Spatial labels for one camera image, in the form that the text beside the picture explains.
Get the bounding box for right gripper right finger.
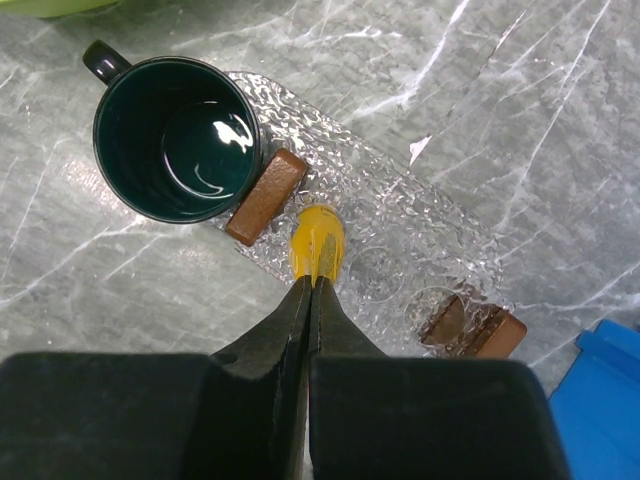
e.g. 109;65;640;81
309;278;570;479

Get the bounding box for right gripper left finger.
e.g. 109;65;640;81
1;277;312;479

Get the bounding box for clear acrylic tray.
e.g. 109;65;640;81
209;69;506;311

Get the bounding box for dark green mug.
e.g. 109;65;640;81
83;40;263;224

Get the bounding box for clear acrylic holder brown ends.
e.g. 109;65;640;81
225;149;527;358

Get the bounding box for light green tray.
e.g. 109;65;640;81
0;0;119;19

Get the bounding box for blue four-compartment bin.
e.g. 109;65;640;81
550;320;640;479

